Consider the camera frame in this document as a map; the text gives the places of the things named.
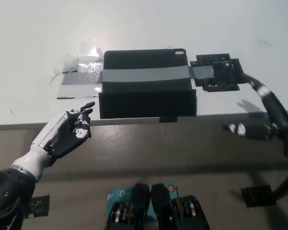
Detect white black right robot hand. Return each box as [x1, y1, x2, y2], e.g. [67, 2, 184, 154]
[221, 122, 279, 140]

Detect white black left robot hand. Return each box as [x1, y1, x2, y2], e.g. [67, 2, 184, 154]
[11, 101, 96, 181]

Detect black folded tablet cover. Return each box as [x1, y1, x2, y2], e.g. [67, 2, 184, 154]
[98, 48, 198, 120]

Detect black teal robot body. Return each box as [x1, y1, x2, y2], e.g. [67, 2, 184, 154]
[104, 183, 211, 230]

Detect black floor tape square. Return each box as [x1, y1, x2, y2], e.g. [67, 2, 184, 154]
[240, 185, 278, 208]
[26, 195, 50, 218]

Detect small black tape piece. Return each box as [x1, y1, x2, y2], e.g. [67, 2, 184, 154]
[159, 115, 179, 124]

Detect crumpled clear tape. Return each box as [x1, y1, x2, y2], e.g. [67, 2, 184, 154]
[53, 39, 105, 74]

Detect grey tape strip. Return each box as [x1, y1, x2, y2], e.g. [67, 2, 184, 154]
[61, 65, 216, 85]

